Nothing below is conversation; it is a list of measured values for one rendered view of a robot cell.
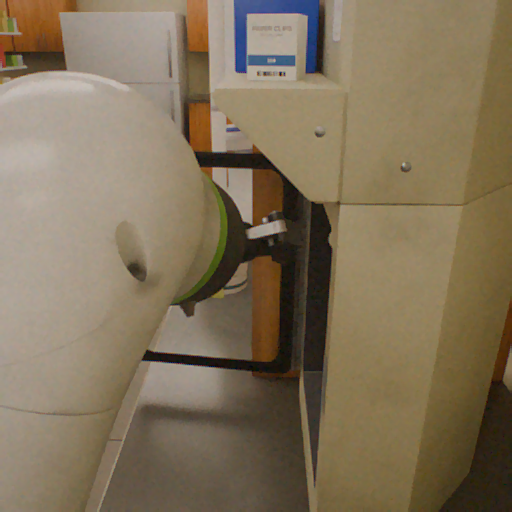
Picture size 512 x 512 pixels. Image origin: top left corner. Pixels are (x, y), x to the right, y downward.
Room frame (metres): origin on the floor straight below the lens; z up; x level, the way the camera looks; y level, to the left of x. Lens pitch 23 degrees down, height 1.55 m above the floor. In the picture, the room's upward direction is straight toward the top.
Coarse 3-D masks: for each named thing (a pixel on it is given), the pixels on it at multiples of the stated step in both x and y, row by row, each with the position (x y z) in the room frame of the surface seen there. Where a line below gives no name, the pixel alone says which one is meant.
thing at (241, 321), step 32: (256, 192) 0.75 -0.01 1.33; (256, 224) 0.75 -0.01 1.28; (224, 288) 0.76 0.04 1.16; (256, 288) 0.75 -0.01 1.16; (192, 320) 0.77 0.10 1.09; (224, 320) 0.76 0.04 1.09; (256, 320) 0.75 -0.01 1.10; (192, 352) 0.77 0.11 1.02; (224, 352) 0.76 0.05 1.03; (256, 352) 0.75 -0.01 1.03
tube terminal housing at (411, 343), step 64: (320, 0) 0.72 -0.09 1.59; (384, 0) 0.43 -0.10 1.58; (448, 0) 0.43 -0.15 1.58; (320, 64) 0.67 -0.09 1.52; (384, 64) 0.43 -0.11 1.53; (448, 64) 0.43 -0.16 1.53; (384, 128) 0.43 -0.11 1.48; (448, 128) 0.43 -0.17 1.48; (384, 192) 0.43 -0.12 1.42; (448, 192) 0.43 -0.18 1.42; (384, 256) 0.43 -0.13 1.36; (448, 256) 0.43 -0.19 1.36; (384, 320) 0.43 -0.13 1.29; (448, 320) 0.44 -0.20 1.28; (384, 384) 0.43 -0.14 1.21; (448, 384) 0.46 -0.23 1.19; (320, 448) 0.44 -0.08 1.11; (384, 448) 0.43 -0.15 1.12; (448, 448) 0.49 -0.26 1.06
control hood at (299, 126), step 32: (224, 96) 0.44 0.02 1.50; (256, 96) 0.43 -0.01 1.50; (288, 96) 0.43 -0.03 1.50; (320, 96) 0.43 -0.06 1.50; (256, 128) 0.43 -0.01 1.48; (288, 128) 0.43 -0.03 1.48; (320, 128) 0.43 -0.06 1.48; (288, 160) 0.43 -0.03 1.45; (320, 160) 0.43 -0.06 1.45; (320, 192) 0.43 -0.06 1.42
